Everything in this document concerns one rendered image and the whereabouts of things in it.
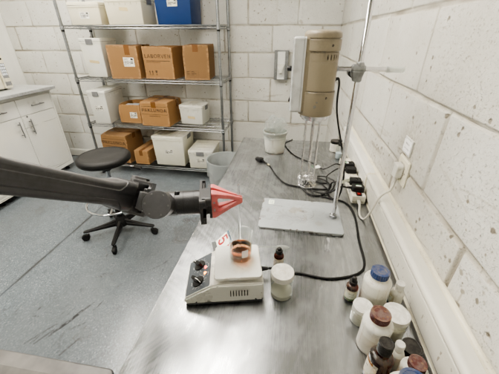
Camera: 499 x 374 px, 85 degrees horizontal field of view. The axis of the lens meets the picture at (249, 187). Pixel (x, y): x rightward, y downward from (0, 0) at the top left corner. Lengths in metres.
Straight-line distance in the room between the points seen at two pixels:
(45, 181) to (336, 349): 0.64
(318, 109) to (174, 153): 2.27
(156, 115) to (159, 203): 2.34
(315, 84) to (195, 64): 1.95
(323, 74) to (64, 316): 1.76
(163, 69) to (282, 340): 2.50
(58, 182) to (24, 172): 0.05
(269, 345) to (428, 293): 0.37
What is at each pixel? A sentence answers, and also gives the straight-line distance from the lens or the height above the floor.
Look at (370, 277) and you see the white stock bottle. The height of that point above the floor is 0.84.
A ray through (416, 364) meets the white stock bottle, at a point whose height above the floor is 0.84.
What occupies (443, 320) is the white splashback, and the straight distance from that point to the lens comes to 0.72.
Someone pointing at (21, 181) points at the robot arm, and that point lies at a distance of 0.47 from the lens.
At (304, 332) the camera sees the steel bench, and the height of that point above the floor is 0.75.
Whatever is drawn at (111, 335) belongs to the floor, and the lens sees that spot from 1.76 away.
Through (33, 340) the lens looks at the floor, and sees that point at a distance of 1.93.
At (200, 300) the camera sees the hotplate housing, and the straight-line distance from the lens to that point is 0.75.
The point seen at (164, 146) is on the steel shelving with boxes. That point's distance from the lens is 2.98.
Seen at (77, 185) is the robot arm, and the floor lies 1.14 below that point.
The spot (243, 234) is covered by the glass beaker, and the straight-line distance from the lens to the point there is 0.74.
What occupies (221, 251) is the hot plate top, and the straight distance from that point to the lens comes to 0.77.
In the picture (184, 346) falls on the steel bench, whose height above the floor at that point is 0.75.
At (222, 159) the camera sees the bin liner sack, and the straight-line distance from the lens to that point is 2.53.
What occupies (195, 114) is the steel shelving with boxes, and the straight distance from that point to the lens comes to 2.83.
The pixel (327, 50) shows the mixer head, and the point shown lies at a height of 1.32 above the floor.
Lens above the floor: 1.36
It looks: 29 degrees down
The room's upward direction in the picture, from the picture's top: straight up
